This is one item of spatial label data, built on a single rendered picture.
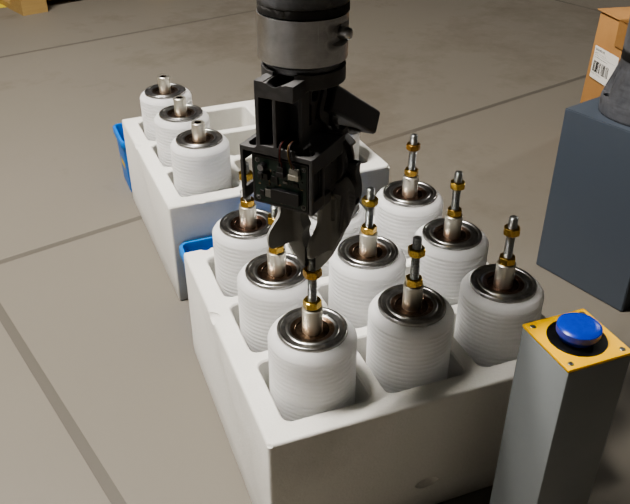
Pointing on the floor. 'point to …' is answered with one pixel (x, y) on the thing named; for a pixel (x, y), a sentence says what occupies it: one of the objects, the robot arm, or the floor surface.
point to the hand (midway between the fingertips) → (314, 251)
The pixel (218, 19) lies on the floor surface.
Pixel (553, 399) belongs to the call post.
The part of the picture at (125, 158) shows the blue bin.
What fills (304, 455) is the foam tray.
